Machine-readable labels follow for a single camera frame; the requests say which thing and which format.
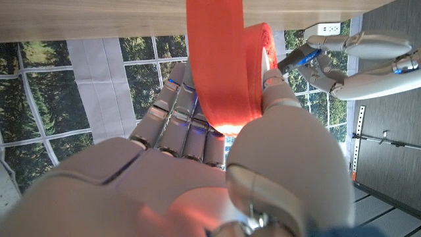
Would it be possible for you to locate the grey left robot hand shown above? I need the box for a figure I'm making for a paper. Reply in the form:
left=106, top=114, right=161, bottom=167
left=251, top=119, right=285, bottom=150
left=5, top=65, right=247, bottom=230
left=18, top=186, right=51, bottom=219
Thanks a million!
left=297, top=31, right=421, bottom=101

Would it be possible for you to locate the blue black handled screwdriver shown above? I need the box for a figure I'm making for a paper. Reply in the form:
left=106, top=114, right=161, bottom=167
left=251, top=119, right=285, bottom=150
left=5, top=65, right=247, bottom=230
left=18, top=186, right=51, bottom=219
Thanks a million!
left=278, top=44, right=322, bottom=75

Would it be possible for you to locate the orange satin ribbon roll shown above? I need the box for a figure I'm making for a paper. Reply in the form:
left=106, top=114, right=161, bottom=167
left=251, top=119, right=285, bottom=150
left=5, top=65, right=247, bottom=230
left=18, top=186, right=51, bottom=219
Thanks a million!
left=186, top=0, right=279, bottom=137

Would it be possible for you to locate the white power strip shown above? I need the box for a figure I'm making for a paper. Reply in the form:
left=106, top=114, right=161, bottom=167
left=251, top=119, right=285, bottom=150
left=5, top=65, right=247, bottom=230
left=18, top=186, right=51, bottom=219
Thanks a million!
left=303, top=22, right=341, bottom=42

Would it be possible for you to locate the printed window forest backdrop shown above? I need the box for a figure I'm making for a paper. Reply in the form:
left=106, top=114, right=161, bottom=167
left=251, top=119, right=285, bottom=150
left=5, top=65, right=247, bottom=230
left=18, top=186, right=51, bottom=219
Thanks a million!
left=0, top=19, right=363, bottom=196

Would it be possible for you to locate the white perforated wall rail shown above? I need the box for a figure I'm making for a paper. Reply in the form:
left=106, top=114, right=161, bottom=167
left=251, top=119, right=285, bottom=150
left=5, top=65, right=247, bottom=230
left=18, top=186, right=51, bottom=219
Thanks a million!
left=351, top=105, right=367, bottom=182

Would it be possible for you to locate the metal wall bar with hook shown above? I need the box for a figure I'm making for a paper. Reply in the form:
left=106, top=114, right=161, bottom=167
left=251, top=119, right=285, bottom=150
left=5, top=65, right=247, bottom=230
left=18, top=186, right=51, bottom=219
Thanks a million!
left=351, top=130, right=421, bottom=149

